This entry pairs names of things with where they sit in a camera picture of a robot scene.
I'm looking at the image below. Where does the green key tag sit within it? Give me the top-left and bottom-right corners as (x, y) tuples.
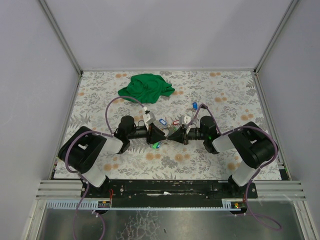
(152, 142), (161, 149)

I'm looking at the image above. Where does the blue key tag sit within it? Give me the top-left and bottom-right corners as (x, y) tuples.
(158, 118), (167, 126)

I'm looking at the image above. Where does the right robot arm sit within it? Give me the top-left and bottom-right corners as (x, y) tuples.
(167, 116), (279, 188)

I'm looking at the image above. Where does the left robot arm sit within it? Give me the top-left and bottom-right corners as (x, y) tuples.
(58, 113), (166, 188)

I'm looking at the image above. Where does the blue tagged key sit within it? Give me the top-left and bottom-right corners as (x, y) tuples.
(192, 101), (198, 112)

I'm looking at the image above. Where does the green crumpled cloth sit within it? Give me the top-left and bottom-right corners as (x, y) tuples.
(118, 73), (175, 104)

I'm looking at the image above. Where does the floral table mat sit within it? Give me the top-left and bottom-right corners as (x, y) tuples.
(64, 71), (269, 180)

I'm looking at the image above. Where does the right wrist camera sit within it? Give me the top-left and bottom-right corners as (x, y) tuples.
(178, 115), (192, 126)

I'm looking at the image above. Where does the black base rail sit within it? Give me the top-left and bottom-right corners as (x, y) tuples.
(81, 179), (258, 209)

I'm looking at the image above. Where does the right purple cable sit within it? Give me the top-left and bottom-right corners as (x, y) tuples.
(189, 103), (283, 231)

